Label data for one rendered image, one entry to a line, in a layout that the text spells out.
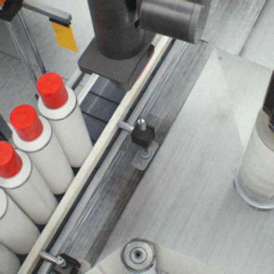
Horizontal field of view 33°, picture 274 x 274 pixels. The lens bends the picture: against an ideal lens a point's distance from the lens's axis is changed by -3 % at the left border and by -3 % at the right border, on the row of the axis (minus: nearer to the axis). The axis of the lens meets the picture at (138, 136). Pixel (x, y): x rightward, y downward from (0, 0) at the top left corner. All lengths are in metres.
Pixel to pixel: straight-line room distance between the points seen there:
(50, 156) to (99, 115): 0.19
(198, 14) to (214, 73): 0.37
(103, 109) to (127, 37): 0.28
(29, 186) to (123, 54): 0.20
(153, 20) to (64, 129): 0.22
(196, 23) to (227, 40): 0.47
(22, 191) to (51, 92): 0.13
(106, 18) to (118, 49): 0.05
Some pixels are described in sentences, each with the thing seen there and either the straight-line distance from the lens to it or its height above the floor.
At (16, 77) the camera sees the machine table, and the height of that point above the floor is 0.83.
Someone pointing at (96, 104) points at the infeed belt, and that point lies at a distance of 0.79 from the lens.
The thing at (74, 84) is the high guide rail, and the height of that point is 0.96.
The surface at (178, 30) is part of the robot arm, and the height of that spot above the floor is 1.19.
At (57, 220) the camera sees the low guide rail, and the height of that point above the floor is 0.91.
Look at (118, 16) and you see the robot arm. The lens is 0.49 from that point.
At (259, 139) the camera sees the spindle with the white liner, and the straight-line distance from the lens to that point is 0.56.
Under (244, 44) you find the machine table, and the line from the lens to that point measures 0.92.
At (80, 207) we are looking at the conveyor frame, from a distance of 0.72.
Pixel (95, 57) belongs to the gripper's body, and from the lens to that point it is 0.55.
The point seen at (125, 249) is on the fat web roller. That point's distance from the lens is 0.50.
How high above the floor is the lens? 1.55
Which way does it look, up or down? 63 degrees down
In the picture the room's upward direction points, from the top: 8 degrees counter-clockwise
